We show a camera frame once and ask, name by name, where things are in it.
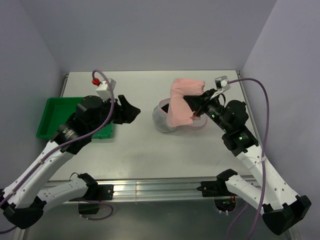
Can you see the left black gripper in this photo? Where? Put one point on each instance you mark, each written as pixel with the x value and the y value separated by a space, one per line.
pixel 126 113

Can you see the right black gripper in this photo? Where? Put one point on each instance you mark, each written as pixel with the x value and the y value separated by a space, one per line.
pixel 198 101

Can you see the pink garment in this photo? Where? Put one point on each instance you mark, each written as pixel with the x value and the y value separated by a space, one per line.
pixel 179 112

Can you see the black bra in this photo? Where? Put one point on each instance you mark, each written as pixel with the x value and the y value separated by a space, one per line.
pixel 165 108

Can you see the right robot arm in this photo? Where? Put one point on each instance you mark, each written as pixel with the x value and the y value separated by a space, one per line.
pixel 279 205

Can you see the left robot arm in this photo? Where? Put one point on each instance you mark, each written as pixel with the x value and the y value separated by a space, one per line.
pixel 25 201

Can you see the green plastic tray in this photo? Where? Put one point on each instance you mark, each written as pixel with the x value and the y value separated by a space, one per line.
pixel 56 112

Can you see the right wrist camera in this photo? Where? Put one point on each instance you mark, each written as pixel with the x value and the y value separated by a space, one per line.
pixel 222 84

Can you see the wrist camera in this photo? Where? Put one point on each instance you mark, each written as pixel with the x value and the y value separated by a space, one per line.
pixel 103 90
pixel 222 84

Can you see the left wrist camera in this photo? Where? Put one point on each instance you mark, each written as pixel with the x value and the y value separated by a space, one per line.
pixel 103 90

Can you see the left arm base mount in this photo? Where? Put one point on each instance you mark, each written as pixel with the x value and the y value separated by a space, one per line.
pixel 93 199

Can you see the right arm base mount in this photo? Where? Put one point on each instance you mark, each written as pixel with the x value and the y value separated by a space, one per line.
pixel 224 200

